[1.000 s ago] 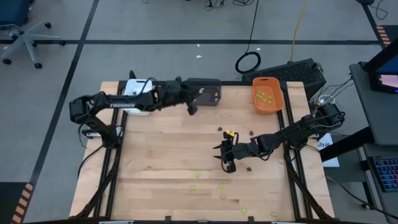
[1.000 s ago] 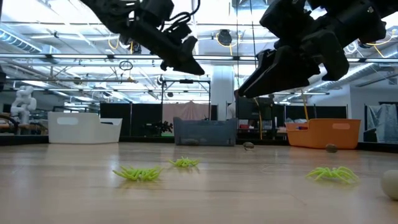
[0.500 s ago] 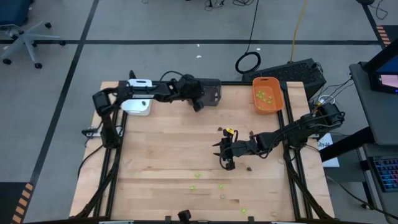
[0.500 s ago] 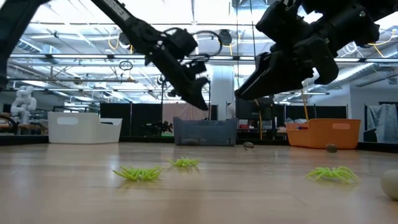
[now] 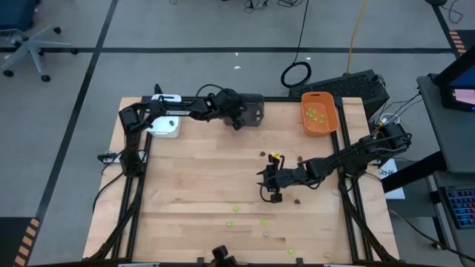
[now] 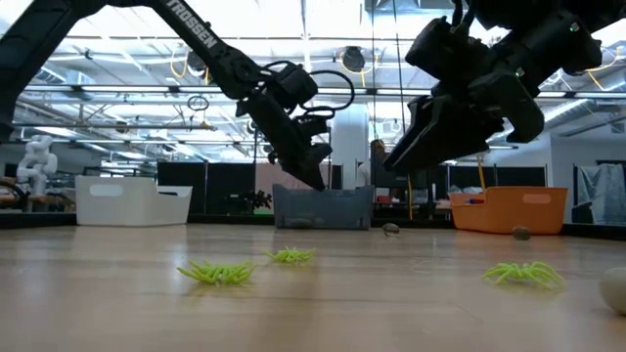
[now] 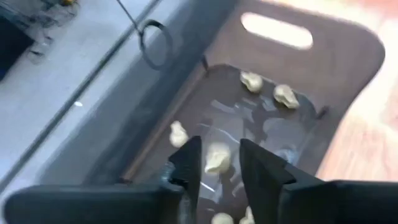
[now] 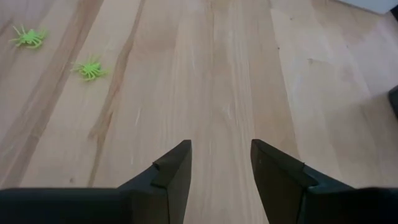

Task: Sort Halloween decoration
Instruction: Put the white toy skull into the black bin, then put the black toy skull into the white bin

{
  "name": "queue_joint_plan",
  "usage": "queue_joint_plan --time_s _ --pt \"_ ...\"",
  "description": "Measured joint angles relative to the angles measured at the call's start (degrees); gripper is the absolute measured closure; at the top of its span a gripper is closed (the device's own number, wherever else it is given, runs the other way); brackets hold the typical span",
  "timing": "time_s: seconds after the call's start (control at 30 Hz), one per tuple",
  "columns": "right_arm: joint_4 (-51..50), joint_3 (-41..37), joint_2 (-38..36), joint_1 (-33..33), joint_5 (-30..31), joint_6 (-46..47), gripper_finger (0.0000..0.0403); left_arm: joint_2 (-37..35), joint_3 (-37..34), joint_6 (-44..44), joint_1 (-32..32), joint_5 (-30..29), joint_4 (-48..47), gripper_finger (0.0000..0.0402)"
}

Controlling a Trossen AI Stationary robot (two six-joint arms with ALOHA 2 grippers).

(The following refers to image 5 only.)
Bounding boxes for backlit computer keyboard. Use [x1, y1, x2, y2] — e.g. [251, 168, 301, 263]
[443, 185, 475, 230]

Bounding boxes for yellow hanging cable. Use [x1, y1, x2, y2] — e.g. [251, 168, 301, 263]
[347, 0, 368, 74]

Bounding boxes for white paper sheet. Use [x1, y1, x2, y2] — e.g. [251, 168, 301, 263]
[385, 187, 406, 201]

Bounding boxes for black hanging cable with coil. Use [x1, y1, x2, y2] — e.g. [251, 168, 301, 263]
[280, 0, 312, 90]

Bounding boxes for black computer monitor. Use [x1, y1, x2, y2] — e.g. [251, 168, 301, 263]
[433, 46, 475, 113]

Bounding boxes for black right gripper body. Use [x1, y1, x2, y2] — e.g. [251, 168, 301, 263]
[267, 154, 309, 204]

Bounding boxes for power strip with yellow plugs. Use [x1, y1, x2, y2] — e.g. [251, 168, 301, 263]
[372, 112, 400, 134]

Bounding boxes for grey plastic bin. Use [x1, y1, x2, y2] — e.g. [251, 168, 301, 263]
[222, 92, 266, 127]

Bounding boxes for white plastic bin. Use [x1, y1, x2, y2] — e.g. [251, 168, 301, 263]
[147, 93, 183, 139]

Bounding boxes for black arm base cable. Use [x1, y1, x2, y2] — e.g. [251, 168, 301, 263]
[92, 148, 125, 214]

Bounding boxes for orange plastic bin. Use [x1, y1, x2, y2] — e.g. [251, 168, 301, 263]
[301, 91, 340, 137]

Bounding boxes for tangled black floor cables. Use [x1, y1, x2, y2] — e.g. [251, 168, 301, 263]
[243, 0, 309, 9]

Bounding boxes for orange black hazard tape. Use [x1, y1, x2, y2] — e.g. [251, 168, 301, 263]
[448, 30, 468, 56]
[13, 217, 41, 267]

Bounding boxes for white paper label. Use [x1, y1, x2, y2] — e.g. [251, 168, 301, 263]
[378, 162, 399, 181]

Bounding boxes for grey office chair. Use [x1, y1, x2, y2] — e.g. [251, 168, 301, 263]
[0, 0, 79, 83]

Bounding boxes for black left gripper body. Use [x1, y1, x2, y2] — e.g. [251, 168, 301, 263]
[213, 88, 248, 131]

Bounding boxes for black computer tower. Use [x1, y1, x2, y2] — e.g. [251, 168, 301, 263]
[288, 69, 390, 119]

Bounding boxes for black floor cable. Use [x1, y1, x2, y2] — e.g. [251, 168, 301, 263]
[387, 207, 475, 263]

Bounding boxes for grey side desk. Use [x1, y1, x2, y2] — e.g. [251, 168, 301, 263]
[381, 73, 475, 267]

